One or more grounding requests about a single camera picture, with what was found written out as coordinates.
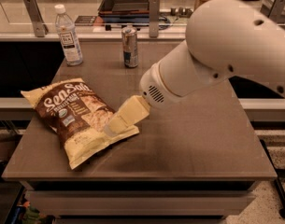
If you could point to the left metal glass bracket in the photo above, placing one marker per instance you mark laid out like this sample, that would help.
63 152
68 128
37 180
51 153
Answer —
39 26

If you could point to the brown sea salt chip bag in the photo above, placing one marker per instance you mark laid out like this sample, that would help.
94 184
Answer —
78 115

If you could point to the clear plastic water bottle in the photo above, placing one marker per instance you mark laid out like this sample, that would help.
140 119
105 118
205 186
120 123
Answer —
66 31

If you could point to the dark book on counter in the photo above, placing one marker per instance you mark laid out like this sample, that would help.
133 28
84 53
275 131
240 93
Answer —
85 20

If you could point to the silver drink can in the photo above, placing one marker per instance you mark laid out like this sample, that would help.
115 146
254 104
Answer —
129 45

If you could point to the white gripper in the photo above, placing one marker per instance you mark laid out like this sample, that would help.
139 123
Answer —
151 88

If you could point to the middle metal glass bracket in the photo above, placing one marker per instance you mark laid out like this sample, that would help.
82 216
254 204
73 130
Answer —
154 18

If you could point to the metal glass bracket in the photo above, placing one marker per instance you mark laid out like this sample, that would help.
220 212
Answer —
276 10
39 26
154 18

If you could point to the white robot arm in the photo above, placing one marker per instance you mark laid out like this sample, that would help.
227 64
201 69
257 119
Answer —
223 39

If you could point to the open orange tray box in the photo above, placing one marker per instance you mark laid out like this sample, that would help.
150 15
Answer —
122 7

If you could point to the right metal glass bracket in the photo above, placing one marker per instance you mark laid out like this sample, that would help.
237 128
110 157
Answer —
276 10

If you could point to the glass barrier panel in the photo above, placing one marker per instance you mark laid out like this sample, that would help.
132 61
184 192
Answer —
86 10

